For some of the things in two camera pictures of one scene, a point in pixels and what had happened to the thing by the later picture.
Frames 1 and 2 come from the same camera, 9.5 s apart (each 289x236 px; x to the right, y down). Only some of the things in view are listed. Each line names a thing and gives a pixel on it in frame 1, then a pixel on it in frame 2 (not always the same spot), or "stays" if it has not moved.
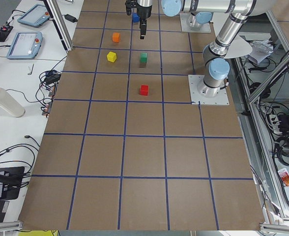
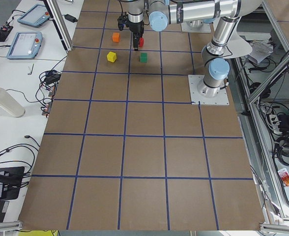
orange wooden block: x=116 y=37 stays
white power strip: x=275 y=123 stays
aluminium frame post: x=56 y=14 stays
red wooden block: x=144 y=90 -> x=141 y=42
